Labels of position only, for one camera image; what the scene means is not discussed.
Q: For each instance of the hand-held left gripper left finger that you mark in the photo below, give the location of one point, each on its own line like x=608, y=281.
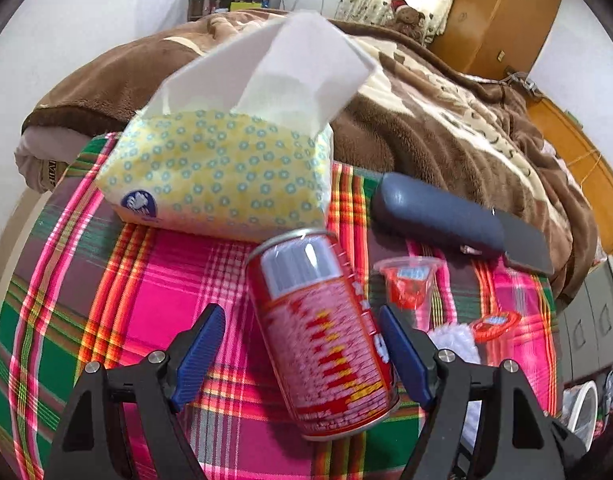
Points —
x=201, y=355

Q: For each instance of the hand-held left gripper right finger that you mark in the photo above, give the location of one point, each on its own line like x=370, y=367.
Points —
x=401, y=360

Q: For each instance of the red yellow print drink can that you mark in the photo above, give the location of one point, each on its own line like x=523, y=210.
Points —
x=316, y=340

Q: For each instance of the white foam fruit net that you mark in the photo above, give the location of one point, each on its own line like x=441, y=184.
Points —
x=456, y=345

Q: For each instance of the clear plastic jelly cup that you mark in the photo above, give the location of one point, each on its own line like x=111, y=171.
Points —
x=411, y=280

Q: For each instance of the colourful plaid bed sheet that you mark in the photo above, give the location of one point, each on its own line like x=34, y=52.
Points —
x=86, y=285

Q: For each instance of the dark blue glasses case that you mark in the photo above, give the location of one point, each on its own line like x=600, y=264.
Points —
x=436, y=215

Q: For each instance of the yellow patterned tissue pack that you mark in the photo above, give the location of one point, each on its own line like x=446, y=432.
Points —
x=221, y=170

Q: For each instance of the white plastic waste bin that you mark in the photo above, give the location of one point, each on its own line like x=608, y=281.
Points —
x=584, y=410

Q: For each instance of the grey cabinet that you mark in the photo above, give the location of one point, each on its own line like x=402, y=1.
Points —
x=591, y=320

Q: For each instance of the brown patterned fleece blanket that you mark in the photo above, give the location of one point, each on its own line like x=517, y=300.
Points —
x=436, y=125

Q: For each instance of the white mattress edge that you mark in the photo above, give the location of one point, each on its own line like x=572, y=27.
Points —
x=39, y=160

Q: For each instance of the orange wooden headboard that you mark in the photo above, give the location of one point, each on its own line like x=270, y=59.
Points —
x=581, y=160

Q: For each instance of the brown teddy bear red hat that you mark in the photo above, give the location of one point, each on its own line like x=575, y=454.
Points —
x=409, y=20

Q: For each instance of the wooden wardrobe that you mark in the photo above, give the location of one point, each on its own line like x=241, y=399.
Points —
x=501, y=15

